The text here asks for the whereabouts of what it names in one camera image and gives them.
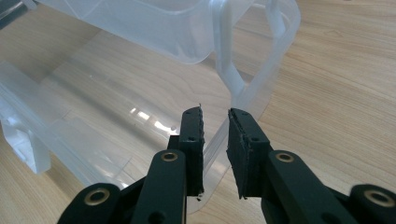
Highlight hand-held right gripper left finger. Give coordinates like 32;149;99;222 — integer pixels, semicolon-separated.
167;105;205;197

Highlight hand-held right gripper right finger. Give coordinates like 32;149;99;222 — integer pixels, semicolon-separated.
226;107;271;200

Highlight clear plastic storage box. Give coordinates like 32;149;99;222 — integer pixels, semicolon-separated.
0;0;303;216

